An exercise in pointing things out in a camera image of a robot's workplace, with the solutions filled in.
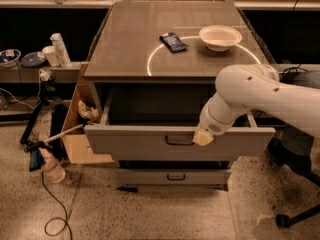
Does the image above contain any grey top drawer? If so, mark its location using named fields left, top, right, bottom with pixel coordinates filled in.
left=85, top=94, right=275, bottom=161

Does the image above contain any grey drawer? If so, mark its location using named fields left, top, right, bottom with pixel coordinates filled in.
left=85, top=94, right=275, bottom=161
left=117, top=169, right=231, bottom=186

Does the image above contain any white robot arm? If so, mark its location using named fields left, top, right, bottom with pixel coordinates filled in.
left=193, top=64, right=320, bottom=146

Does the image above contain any grey bottom drawer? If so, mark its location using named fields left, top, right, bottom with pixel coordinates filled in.
left=117, top=169, right=231, bottom=186

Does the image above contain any grey drawer cabinet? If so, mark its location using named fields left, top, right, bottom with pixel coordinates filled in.
left=83, top=0, right=278, bottom=193

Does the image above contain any black office chair base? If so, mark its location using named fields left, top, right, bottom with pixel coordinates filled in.
left=267, top=127, right=320, bottom=228

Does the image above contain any dark blue snack packet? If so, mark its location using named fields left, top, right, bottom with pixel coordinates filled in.
left=159, top=32, right=188, bottom=53

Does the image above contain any white bowl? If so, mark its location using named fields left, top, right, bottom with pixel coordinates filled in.
left=199, top=25, right=242, bottom=52

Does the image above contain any crumpled paper in box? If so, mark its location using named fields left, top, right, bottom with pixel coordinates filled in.
left=77, top=100, right=99, bottom=120

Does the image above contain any person leg in jeans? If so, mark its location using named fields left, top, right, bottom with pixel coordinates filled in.
left=294, top=71, right=320, bottom=89

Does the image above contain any cardboard box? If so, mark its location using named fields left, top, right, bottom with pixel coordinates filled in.
left=62, top=63, right=113, bottom=164

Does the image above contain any white power adapter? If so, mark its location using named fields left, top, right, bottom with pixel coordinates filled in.
left=39, top=69, right=52, bottom=82

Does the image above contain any white cylindrical bottle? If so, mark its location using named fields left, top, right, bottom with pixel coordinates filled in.
left=50, top=33, right=72, bottom=68

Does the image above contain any black tripod leg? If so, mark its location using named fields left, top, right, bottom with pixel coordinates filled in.
left=20, top=83, right=46, bottom=144

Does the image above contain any white paper cup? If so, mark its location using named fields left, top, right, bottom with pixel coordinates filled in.
left=42, top=46, right=60, bottom=67

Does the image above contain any blue plate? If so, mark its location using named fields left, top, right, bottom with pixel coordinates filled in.
left=21, top=51, right=47, bottom=68

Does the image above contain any blue patterned bowl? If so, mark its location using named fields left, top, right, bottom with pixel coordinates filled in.
left=0, top=49, right=21, bottom=68

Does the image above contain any black floor cable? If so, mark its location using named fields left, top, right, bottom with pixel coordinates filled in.
left=40, top=171, right=74, bottom=240

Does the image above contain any grabber tool with blue handle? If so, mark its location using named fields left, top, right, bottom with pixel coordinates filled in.
left=21, top=117, right=98, bottom=172

